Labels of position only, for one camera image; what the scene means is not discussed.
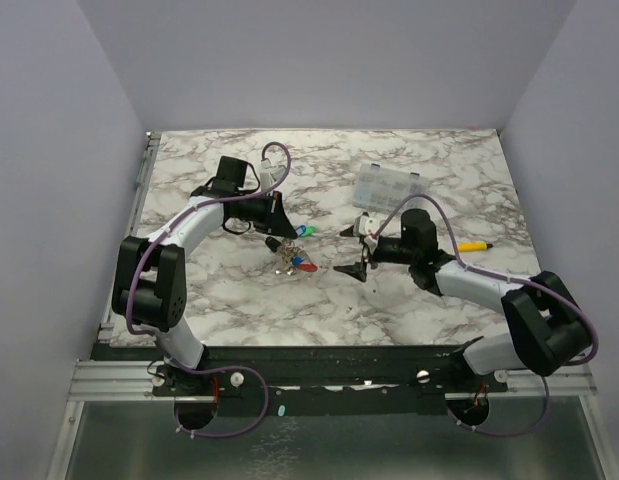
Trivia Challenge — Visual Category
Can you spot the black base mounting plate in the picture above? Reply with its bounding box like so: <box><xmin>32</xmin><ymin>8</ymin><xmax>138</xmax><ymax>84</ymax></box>
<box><xmin>91</xmin><ymin>343</ymin><xmax>510</xmax><ymax>419</ymax></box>

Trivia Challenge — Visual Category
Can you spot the clear plastic organizer box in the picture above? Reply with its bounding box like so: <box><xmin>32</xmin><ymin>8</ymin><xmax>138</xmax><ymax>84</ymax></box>
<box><xmin>352</xmin><ymin>163</ymin><xmax>428</xmax><ymax>213</ymax></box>

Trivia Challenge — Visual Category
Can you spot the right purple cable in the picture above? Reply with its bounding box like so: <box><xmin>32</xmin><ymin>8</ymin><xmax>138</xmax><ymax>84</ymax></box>
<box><xmin>371</xmin><ymin>193</ymin><xmax>601</xmax><ymax>438</ymax></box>

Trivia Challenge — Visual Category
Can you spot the bunch of silver keys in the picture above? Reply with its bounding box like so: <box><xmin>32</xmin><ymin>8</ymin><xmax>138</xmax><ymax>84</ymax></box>
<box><xmin>265</xmin><ymin>236</ymin><xmax>303</xmax><ymax>275</ymax></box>

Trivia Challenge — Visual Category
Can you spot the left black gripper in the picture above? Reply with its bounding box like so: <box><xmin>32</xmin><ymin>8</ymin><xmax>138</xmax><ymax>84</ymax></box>
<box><xmin>235</xmin><ymin>189</ymin><xmax>298</xmax><ymax>238</ymax></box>

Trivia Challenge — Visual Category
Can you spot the purple cable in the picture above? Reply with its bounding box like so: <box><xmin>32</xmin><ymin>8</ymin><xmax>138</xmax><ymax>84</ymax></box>
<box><xmin>371</xmin><ymin>193</ymin><xmax>601</xmax><ymax>438</ymax></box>
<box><xmin>124</xmin><ymin>141</ymin><xmax>293</xmax><ymax>441</ymax></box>

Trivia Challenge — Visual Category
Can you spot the aluminium frame rail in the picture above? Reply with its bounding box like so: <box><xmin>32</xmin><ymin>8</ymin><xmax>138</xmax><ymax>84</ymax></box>
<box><xmin>68</xmin><ymin>361</ymin><xmax>598</xmax><ymax>403</ymax></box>

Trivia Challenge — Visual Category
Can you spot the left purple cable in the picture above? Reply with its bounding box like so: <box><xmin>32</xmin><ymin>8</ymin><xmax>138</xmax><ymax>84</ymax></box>
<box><xmin>124</xmin><ymin>141</ymin><xmax>293</xmax><ymax>441</ymax></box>

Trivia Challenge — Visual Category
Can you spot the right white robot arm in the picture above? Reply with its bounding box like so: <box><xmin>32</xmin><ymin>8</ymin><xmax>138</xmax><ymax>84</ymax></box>
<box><xmin>337</xmin><ymin>209</ymin><xmax>593</xmax><ymax>391</ymax></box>

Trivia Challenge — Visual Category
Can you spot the yellow marker pen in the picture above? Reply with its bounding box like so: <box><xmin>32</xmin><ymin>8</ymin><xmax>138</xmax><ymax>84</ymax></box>
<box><xmin>458</xmin><ymin>242</ymin><xmax>493</xmax><ymax>253</ymax></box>

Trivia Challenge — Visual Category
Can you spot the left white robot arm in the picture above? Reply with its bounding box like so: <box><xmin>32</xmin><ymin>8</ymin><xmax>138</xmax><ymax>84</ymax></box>
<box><xmin>111</xmin><ymin>156</ymin><xmax>297</xmax><ymax>395</ymax></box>

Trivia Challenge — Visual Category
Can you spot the left side aluminium rail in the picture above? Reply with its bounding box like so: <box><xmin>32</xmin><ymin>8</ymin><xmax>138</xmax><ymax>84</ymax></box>
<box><xmin>96</xmin><ymin>131</ymin><xmax>162</xmax><ymax>343</ymax></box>

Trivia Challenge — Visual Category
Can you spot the red black key holder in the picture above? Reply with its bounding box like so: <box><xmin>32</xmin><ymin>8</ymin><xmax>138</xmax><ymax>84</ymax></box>
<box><xmin>295</xmin><ymin>263</ymin><xmax>319</xmax><ymax>273</ymax></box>

